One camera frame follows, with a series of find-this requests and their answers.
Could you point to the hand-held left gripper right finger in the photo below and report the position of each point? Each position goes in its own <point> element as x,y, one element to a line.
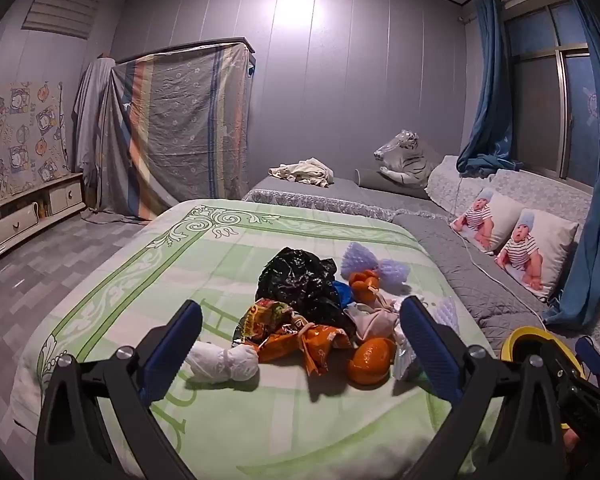
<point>430,345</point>

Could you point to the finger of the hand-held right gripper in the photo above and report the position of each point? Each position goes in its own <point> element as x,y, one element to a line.
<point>590,357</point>

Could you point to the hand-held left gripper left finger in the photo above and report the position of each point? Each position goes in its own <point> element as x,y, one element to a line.
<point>172,345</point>

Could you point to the whole orange fruit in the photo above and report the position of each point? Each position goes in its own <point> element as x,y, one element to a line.
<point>370,362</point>

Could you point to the yellow round bin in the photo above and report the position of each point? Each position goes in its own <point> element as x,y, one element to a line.
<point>520,335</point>

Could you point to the orange snack wrapper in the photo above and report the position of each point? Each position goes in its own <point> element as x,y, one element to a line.
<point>280,332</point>

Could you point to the purple foam fruit net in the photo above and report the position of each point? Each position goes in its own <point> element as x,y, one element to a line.
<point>357,257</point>
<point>394,272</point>
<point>447,315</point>

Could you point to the white tissue wad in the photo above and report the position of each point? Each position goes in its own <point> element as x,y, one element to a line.
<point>225,365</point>

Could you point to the pale pink crumpled paper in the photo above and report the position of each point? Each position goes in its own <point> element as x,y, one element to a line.
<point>372,320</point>

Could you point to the green patterned blanket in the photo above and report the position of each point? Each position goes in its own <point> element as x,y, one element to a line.
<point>145,280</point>

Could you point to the crumpled blue plastic bag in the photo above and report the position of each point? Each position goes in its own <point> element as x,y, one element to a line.
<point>341,294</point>

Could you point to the baby print pillow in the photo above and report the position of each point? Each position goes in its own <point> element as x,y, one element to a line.
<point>545,250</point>
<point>500,215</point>

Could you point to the black plastic bag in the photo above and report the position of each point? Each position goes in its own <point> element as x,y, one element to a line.
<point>295,275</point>

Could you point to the grey bolster pillow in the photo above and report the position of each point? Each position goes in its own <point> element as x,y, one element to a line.
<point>380,184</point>

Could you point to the pale grey embossed cover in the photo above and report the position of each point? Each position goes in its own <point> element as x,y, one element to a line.
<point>545,190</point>

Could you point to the grey lace-trimmed bedspread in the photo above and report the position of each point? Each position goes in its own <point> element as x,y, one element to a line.
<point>330,195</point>

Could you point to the white tiger plush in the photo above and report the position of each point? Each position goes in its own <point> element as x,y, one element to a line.
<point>405,160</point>

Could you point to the low white drawer cabinet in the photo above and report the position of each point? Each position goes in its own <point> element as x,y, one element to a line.
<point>15,222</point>

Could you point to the beige crumpled clothes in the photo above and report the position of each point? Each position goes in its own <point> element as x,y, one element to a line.
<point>302,172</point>

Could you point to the striped sheet over wardrobe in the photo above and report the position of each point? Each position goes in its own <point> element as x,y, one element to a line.
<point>180,130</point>

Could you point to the hanging grey cloth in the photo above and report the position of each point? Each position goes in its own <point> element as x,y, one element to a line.
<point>90,120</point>

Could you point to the grey window blind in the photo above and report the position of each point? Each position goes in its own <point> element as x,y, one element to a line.
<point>60,5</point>

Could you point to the cartoon print wall cloth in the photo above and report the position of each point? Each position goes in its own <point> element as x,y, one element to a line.
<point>20,145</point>

